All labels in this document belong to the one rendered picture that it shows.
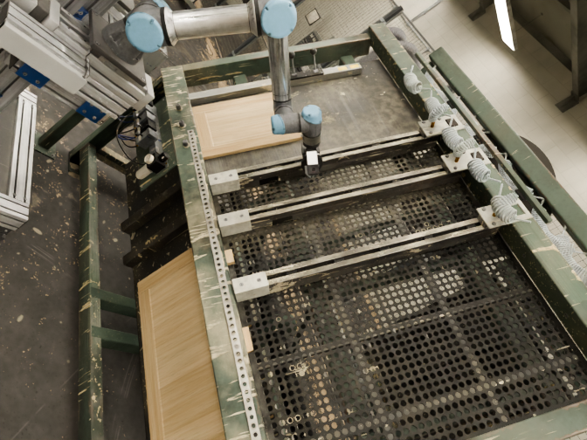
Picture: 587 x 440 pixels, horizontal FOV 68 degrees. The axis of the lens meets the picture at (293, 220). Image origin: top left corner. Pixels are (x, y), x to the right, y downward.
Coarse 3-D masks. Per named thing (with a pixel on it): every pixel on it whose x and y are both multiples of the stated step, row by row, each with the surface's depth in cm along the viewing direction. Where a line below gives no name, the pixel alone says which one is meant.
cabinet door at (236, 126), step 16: (256, 96) 228; (272, 96) 228; (208, 112) 222; (224, 112) 222; (240, 112) 222; (256, 112) 222; (272, 112) 221; (208, 128) 214; (224, 128) 214; (240, 128) 214; (256, 128) 214; (208, 144) 208; (224, 144) 208; (240, 144) 207; (256, 144) 207; (272, 144) 208
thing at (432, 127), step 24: (432, 120) 195; (456, 120) 203; (360, 144) 199; (384, 144) 199; (408, 144) 201; (432, 144) 206; (240, 168) 191; (264, 168) 193; (288, 168) 191; (216, 192) 190
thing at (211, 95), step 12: (324, 72) 237; (336, 72) 237; (348, 72) 239; (360, 72) 242; (240, 84) 231; (252, 84) 231; (264, 84) 231; (300, 84) 236; (192, 96) 226; (204, 96) 226; (216, 96) 227; (228, 96) 229
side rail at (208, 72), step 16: (288, 48) 249; (304, 48) 249; (320, 48) 250; (336, 48) 253; (352, 48) 256; (368, 48) 259; (192, 64) 241; (208, 64) 241; (224, 64) 241; (240, 64) 244; (256, 64) 246; (304, 64) 255; (192, 80) 243; (208, 80) 246
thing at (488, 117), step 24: (456, 72) 267; (480, 96) 252; (480, 120) 247; (504, 120) 238; (504, 144) 233; (528, 168) 221; (552, 192) 211; (576, 216) 202; (336, 240) 238; (576, 240) 202; (288, 264) 239
